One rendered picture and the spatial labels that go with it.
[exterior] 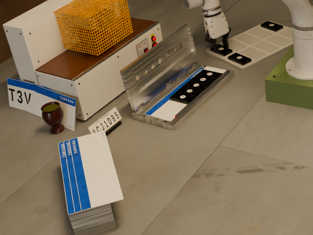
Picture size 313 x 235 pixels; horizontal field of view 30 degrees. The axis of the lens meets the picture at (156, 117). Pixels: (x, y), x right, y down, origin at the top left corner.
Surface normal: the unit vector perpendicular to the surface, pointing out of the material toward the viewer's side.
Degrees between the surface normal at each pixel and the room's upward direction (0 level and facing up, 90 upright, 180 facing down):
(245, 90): 0
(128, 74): 83
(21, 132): 0
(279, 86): 90
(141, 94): 83
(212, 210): 0
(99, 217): 90
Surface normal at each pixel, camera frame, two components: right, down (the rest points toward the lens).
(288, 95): -0.55, 0.52
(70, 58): -0.16, -0.83
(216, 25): 0.52, 0.18
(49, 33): 0.78, 0.22
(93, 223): 0.22, 0.50
